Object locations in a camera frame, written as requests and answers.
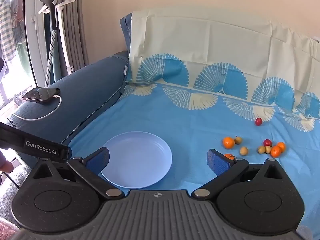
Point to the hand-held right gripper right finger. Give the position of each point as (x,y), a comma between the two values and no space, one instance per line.
(220,162)

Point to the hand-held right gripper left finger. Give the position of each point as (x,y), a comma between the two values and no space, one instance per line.
(100,158)

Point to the orange mandarin with stem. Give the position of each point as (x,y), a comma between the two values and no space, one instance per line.
(228,156)

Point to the small yellow longan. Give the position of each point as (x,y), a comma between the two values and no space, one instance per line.
(261,150)
(268,150)
(244,151)
(238,140)

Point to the pale blue plate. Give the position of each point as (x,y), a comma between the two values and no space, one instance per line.
(140,160)

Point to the small red fruit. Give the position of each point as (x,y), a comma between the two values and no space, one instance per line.
(258,121)
(267,142)

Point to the person's left hand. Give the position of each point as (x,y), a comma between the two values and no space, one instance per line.
(5,165)

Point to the black smartphone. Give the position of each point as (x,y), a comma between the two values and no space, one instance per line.
(40,95)

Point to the blue fan-print sheet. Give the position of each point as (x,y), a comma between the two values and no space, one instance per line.
(200,115)

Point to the grey fluffy blanket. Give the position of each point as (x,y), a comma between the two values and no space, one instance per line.
(10,200)

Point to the blue sofa armrest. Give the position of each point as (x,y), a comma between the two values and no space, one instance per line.
(87,92)

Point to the black box-shaped object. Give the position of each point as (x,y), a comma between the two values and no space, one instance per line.
(2,67)

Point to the green garment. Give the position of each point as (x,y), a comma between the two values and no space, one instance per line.
(22,57)

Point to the pink cloth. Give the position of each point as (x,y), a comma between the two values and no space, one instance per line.
(6,226)

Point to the white sofa label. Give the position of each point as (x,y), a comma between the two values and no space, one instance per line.
(125,70)

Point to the grey curtain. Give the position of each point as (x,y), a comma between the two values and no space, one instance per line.
(76,42)

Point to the plaid shirt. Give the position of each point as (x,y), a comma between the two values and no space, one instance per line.
(6,30)

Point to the garment steamer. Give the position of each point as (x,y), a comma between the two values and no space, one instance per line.
(51,10)

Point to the pale lavender cloth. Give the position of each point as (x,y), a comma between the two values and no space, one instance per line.
(317,47)

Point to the white window frame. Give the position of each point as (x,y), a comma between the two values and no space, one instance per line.
(35,42)

